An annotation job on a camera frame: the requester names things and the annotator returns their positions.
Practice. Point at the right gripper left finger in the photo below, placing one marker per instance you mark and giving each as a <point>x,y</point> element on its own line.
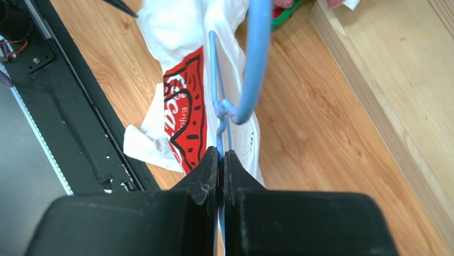
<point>178,221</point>

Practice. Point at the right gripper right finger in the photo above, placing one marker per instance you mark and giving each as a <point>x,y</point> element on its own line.
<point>258,221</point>

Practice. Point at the blue wire hanger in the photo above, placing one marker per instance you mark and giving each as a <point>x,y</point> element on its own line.
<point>238,38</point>

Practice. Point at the white t-shirt red print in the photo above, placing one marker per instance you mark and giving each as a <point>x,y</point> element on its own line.
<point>181,122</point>

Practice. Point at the dusty pink t-shirt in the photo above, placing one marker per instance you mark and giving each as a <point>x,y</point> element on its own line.
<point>288,3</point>

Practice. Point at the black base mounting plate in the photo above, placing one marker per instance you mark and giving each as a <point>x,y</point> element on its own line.
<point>75,123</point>

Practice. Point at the green plastic bin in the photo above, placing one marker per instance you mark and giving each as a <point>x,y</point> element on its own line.
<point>280,15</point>

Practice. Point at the wooden rack base tray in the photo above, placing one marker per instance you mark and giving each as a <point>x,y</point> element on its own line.
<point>397,57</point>

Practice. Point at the aluminium frame rail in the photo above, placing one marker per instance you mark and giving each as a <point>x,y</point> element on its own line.
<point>29,181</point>

